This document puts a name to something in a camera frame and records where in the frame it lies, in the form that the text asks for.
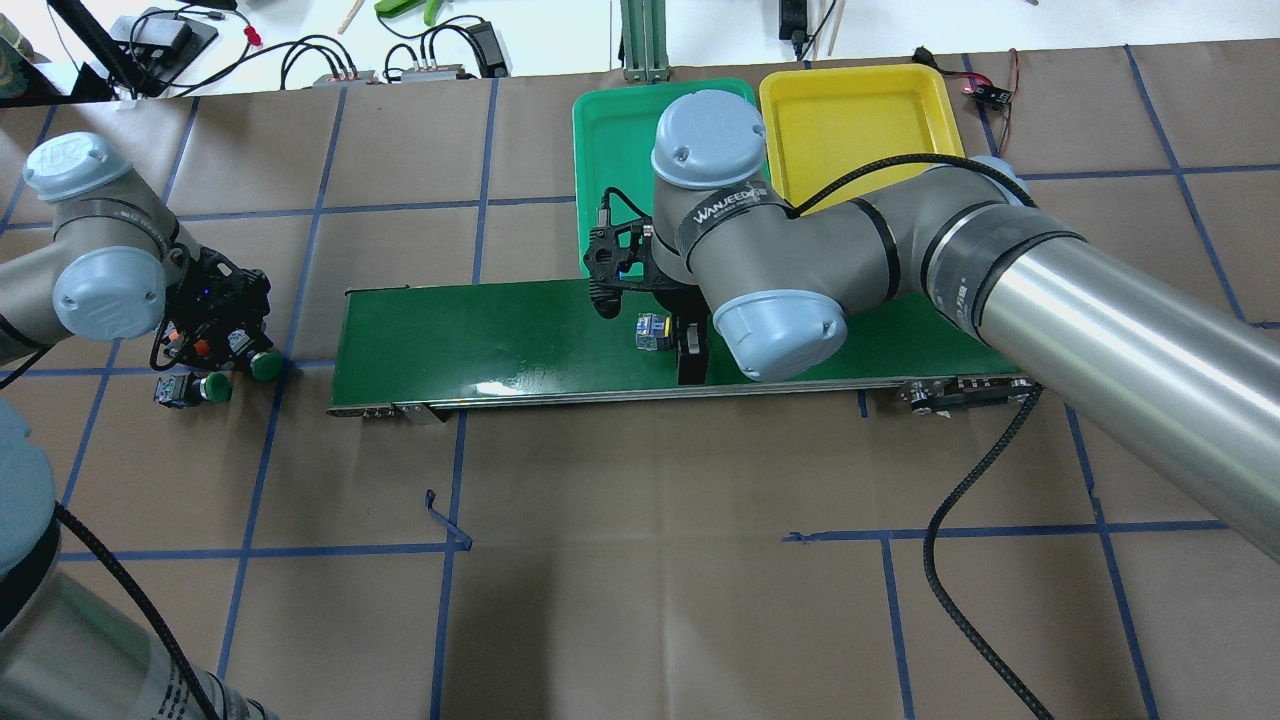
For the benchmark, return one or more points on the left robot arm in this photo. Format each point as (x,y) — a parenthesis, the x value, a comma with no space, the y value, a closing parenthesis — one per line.
(81,640)

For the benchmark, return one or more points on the green mushroom push button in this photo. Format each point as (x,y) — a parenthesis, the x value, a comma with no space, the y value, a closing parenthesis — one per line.
(180,391)
(254,354)

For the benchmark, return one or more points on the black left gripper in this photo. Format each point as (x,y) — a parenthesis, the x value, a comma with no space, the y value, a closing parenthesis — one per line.
(196,327)

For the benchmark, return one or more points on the green plastic tray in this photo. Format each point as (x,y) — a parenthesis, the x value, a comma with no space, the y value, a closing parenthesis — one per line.
(613,138)

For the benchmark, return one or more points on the yellow plastic tray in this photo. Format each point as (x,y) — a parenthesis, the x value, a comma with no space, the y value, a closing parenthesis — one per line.
(823,123)

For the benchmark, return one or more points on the green conveyor belt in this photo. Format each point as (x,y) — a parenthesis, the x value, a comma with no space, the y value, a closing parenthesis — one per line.
(423,352)

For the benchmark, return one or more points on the small motor controller board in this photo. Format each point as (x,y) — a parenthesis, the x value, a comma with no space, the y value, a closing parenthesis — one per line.
(989,96)

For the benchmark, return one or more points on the yellow mushroom push button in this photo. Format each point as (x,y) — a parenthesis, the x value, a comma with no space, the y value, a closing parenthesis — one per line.
(654,332)

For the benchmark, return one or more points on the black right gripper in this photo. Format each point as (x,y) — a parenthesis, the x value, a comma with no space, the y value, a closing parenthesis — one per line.
(691,352)

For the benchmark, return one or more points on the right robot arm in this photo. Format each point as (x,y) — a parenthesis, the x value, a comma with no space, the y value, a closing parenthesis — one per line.
(1191,390)

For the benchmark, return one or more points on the black power adapter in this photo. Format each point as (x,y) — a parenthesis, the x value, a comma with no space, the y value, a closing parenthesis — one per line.
(491,58)

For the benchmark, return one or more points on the aluminium frame post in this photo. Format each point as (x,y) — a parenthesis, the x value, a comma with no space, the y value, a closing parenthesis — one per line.
(643,44)

